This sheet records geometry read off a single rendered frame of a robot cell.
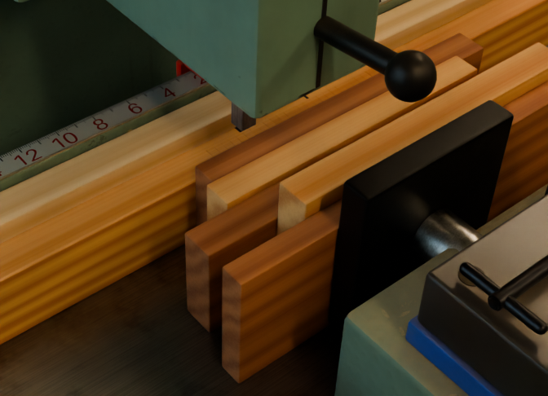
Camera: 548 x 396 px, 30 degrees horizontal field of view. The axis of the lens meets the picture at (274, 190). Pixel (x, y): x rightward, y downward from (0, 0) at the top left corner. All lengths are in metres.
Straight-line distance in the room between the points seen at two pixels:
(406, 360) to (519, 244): 0.06
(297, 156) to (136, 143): 0.08
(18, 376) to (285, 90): 0.17
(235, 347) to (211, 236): 0.05
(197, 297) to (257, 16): 0.14
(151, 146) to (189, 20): 0.08
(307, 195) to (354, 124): 0.08
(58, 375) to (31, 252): 0.06
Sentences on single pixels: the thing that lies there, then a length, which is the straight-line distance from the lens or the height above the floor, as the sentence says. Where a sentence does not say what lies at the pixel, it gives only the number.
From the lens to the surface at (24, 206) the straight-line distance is 0.47.
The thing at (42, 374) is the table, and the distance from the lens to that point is 0.47.
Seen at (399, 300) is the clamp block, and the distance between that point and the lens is 0.42.
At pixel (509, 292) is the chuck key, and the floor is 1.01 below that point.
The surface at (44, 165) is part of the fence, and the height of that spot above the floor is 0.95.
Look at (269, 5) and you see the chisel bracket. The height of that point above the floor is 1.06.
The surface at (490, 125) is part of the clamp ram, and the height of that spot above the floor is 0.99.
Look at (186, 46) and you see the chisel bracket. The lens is 0.45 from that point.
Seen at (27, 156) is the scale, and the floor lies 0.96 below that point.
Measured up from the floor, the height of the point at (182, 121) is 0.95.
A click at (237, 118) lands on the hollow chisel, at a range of 0.50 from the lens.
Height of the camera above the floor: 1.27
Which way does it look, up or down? 43 degrees down
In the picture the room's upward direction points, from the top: 3 degrees clockwise
